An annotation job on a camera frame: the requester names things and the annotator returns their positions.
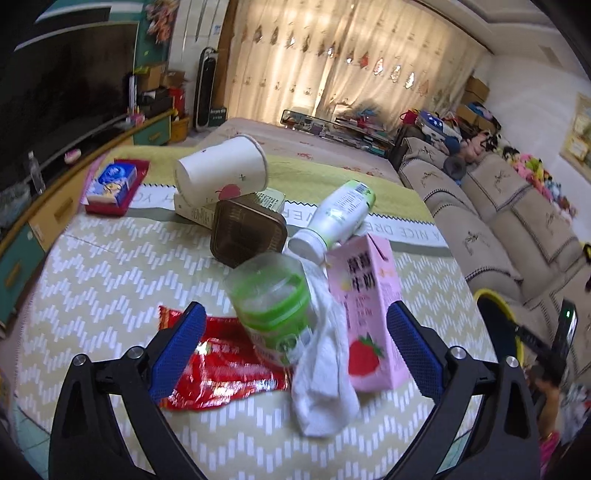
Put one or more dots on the stacked cardboard boxes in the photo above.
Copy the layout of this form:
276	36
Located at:
475	99

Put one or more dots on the framed wall picture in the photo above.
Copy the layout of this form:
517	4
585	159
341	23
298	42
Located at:
577	134

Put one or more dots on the red tray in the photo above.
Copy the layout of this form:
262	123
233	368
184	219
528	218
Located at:
140	173

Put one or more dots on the white sock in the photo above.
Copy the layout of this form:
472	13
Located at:
323	383

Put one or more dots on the yellow patterned tablecloth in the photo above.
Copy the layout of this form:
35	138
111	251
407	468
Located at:
115	258

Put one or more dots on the grey round cushion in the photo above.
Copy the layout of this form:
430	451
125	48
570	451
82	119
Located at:
455	166

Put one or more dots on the brown square plastic container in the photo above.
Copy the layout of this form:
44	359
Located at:
244	230

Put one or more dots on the clear plastic cup green band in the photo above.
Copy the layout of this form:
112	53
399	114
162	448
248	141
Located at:
268	300

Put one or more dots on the teal and wood television cabinet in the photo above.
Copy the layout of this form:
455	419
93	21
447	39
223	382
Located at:
51	217

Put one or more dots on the small dark green box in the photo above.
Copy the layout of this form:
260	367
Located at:
218	117

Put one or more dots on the yellow basket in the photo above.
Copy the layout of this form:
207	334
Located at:
180	130

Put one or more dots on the black tower fan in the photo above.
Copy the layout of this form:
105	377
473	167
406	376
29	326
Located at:
205	87

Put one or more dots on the white plastic bottle green label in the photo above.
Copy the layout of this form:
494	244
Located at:
337	212

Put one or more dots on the pink patterned clothing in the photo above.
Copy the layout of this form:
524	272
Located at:
572	415

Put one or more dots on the pink strawberry milk carton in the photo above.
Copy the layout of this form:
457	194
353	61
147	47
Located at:
364	295

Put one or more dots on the person's right forearm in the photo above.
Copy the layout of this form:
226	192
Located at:
547	410

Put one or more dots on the white standing air conditioner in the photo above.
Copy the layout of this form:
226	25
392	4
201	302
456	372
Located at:
198	27

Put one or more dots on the glass coffee table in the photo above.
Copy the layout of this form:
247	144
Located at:
341	134

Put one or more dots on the red canister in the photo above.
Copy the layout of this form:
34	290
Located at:
177	102

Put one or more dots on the blue starred box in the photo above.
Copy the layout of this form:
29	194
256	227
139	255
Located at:
431	121

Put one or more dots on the small pink object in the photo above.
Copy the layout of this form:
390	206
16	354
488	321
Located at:
73	156

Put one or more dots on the blue tissue pack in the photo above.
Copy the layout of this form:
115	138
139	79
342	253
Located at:
111	182

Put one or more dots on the beige sofa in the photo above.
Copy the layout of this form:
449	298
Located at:
498	221

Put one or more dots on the colourful flower decoration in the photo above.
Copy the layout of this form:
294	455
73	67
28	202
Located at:
161	21

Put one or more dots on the floral beige mat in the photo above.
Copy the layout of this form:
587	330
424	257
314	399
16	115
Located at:
286	143

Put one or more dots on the white paper cup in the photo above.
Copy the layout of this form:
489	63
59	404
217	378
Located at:
221	170

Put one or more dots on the beige patterned curtain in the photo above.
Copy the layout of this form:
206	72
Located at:
332	55

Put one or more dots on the black bin with yellow rim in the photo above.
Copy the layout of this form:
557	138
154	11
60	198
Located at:
494	318

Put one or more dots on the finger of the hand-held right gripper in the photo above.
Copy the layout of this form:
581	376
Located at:
533	339

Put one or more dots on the flat white cardboard box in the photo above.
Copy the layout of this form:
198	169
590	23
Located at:
196	214

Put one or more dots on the red snack wrapper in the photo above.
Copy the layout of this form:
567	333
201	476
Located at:
221	369

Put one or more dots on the black television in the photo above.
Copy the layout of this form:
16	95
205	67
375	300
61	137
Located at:
55	101

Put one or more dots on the pile of plush toys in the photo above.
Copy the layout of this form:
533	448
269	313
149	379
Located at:
531	166

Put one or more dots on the black yellow plush toy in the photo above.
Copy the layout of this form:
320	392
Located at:
587	254

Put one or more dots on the open cardboard boxes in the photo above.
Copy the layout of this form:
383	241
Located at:
159	76

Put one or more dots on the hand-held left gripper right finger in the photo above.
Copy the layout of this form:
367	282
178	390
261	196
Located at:
415	350

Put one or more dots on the clear water bottle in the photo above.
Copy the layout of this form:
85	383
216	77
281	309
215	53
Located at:
37	173

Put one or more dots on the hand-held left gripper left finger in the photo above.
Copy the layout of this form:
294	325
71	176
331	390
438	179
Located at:
178	350

